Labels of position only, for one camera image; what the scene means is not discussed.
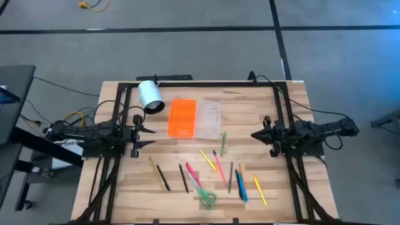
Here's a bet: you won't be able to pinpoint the black aluminium table frame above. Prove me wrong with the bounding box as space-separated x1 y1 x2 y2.
70 80 341 225

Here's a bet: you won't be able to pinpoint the blue screen device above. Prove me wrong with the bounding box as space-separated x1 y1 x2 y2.
0 84 21 104

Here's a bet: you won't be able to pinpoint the grey pencil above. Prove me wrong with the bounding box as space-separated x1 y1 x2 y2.
227 161 234 194

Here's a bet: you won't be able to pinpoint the black floor cable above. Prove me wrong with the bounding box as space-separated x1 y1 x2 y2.
32 76 101 98

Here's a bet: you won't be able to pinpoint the green pen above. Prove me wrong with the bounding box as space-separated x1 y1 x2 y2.
220 131 228 157

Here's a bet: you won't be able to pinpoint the white printed box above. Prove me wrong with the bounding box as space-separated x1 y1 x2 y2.
51 139 85 169

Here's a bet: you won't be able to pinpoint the yellow floor cable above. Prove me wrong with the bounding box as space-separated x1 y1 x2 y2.
77 0 110 13

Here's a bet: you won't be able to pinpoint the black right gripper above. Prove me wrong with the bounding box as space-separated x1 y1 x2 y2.
251 115 284 158

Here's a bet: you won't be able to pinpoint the orange plastic box lid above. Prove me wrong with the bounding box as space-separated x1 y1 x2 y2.
167 99 198 139

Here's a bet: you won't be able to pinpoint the pink highlighter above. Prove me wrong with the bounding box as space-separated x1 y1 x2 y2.
185 161 203 188

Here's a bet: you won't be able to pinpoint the long yellow pen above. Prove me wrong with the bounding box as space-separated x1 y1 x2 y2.
252 176 268 206

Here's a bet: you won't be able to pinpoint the pink pen with blue tip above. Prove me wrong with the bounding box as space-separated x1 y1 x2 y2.
212 150 227 185

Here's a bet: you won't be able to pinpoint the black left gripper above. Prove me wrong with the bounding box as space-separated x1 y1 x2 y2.
130 114 157 159

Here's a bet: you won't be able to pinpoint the clear plastic supply box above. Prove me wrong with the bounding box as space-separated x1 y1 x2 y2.
196 99 222 140

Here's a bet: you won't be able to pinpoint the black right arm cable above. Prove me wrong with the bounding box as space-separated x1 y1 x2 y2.
248 71 353 119

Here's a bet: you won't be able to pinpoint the black power strip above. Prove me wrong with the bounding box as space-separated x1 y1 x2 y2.
136 74 194 81

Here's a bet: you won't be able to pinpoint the yellow cable loop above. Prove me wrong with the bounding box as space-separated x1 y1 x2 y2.
62 111 86 128

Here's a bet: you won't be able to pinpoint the black metal stand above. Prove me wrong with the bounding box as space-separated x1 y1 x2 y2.
370 109 400 137

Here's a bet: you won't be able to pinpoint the green handled scissors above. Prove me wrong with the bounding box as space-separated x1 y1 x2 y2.
187 172 218 211

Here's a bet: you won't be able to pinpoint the dark grey desk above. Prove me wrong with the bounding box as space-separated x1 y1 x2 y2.
0 64 37 209

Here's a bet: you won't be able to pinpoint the short yellow pen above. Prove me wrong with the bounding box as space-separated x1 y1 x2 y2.
199 149 218 171

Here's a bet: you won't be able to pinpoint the tan wooden pencil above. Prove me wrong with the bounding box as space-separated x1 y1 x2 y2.
148 156 165 191

